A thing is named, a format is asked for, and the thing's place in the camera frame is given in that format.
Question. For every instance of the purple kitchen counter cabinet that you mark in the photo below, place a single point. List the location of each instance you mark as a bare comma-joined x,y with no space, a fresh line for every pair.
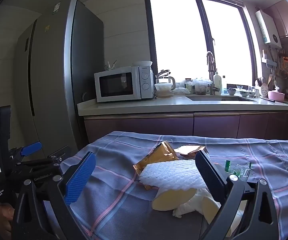
159,126

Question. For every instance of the kitchen window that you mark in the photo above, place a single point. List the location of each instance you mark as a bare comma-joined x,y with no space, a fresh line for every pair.
179,42

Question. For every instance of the small bowl with dark food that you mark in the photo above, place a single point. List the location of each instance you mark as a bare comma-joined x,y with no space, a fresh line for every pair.
231,91

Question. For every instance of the pink pot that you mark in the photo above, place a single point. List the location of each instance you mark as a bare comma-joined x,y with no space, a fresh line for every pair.
276,96

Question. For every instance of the gold snack wrapper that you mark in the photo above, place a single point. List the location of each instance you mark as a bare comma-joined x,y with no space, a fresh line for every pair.
156,157

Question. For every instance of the person's left hand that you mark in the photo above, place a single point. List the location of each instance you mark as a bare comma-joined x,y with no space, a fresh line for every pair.
1,215

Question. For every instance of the white coffee dripper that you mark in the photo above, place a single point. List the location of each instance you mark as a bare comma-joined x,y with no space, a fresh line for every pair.
164,87

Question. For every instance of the white foam fruit net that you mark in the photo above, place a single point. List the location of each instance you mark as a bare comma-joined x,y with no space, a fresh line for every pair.
169,173

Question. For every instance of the orange peel piece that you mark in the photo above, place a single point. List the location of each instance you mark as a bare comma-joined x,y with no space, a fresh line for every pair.
171,198
210,210

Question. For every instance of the white microwave oven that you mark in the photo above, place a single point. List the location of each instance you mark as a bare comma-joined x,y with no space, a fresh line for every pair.
113,85

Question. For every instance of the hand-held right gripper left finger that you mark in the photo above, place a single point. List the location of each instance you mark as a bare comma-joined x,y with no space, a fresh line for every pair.
80,177

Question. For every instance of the white figurine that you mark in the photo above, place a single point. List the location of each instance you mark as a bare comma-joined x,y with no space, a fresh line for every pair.
109,66

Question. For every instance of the white plastic bag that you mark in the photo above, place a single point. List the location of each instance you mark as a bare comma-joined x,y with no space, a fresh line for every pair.
181,90

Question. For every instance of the white tissue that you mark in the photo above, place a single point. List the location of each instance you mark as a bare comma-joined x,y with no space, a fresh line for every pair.
184,208

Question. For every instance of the grey refrigerator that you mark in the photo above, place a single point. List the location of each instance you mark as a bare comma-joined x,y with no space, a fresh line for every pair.
53,80

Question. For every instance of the blue plaid tablecloth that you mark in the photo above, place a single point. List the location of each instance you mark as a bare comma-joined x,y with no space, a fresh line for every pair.
124,155

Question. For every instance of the metal kitchen faucet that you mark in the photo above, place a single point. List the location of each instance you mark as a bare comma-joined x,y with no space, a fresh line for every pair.
211,65

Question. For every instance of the clear green-edged plastic wrapper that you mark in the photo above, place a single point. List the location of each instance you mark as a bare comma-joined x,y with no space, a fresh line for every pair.
236,171

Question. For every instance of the white bowl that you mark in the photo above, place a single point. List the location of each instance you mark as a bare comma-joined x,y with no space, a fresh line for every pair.
142,63

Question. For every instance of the glass kettle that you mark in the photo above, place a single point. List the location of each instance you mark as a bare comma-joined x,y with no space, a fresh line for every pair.
167,78

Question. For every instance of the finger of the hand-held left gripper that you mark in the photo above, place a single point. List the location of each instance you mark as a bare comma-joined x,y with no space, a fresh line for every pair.
31,148
61,153

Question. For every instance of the kitchen sink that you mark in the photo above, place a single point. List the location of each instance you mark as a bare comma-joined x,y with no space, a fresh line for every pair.
221,98

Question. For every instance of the blue patterned bowl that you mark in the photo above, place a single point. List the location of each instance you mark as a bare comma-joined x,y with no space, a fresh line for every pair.
247,94

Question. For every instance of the white water heater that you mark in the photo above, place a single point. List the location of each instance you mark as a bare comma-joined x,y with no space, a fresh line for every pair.
267,30

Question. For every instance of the purple wall cabinet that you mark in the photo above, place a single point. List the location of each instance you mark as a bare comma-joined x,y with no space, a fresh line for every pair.
286,17

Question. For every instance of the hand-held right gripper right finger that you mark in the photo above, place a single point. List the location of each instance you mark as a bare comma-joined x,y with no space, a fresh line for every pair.
209,170

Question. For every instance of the wide glass jar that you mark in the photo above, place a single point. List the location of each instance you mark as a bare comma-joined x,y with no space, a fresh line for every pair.
201,87

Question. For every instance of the white dish soap bottle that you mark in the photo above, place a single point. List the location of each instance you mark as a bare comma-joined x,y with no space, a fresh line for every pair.
217,82

